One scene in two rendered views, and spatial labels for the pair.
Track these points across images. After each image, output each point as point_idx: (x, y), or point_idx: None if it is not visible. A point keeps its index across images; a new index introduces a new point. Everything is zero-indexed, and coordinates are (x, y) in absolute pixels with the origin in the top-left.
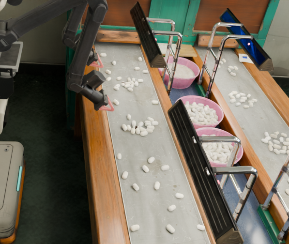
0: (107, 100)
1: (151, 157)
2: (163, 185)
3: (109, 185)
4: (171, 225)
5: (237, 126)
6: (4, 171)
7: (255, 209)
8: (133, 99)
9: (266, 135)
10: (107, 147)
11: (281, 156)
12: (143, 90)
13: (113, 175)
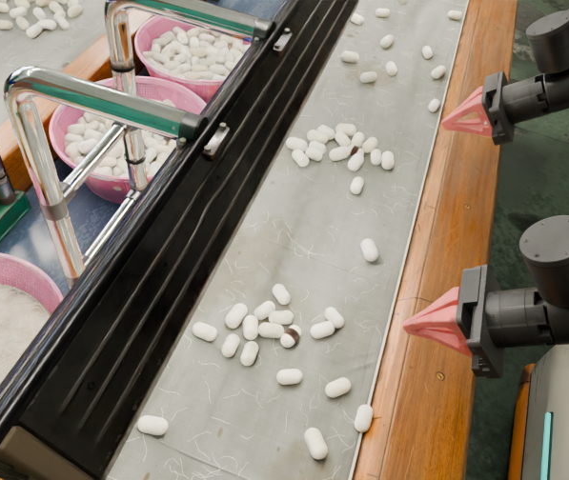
0: (490, 79)
1: (369, 74)
2: (371, 43)
3: (479, 59)
4: (395, 4)
5: (86, 57)
6: None
7: (217, 3)
8: (296, 250)
9: (40, 27)
10: (459, 118)
11: None
12: (230, 282)
13: (467, 70)
